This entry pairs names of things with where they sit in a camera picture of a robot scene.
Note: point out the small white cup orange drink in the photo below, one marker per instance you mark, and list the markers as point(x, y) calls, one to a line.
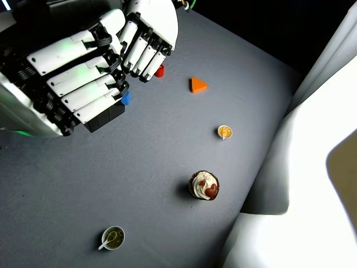
point(224, 131)

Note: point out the black walkie-talkie toy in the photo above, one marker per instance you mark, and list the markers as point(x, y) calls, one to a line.
point(104, 118)

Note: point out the toy cupcake with red hearts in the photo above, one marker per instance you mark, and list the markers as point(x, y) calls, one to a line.
point(205, 186)

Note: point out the red cylinder block white cross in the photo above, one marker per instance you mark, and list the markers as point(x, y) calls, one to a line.
point(160, 72)

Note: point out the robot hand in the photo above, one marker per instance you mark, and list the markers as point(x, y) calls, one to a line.
point(156, 25)
point(69, 72)

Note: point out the white soup spoon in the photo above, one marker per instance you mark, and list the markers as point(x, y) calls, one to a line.
point(107, 241)

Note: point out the orange triangle block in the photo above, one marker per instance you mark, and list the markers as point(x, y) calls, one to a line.
point(197, 85)

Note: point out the white light strip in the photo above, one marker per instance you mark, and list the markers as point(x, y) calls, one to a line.
point(7, 4)

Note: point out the grey table cloth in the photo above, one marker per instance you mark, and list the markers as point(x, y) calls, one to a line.
point(167, 167)

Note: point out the beige panel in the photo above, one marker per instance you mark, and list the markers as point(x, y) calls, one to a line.
point(344, 178)

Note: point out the blue hexagon block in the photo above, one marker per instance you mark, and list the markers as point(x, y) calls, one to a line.
point(126, 98)

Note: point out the white bowl of green soup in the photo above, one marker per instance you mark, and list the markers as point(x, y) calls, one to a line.
point(117, 237)

